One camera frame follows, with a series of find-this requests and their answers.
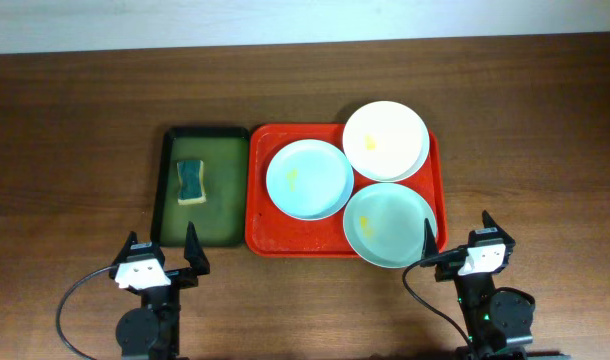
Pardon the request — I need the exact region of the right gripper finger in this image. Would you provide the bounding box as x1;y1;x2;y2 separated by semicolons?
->
422;218;439;259
482;210;515;245

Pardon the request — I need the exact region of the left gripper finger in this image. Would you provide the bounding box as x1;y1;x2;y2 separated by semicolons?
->
184;222;210;274
111;231;138;266

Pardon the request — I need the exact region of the pale green plate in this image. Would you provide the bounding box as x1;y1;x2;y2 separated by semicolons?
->
342;183;440;268

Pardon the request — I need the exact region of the green and yellow sponge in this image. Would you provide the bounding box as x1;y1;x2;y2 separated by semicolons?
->
177;159;207;205

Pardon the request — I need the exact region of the white plate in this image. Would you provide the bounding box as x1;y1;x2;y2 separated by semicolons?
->
342;101;429;182

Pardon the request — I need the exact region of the light blue plate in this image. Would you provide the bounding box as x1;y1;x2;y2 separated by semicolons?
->
265;139;354;221

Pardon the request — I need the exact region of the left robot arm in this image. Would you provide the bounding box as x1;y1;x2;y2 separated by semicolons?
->
110;223;210;360

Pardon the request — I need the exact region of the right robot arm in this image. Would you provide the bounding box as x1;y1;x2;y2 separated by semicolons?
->
420;211;535;359

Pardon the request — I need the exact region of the dark green tray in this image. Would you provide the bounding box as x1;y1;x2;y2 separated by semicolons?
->
150;127;250;247

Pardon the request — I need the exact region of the red plastic tray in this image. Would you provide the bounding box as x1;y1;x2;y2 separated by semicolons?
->
245;124;448;258

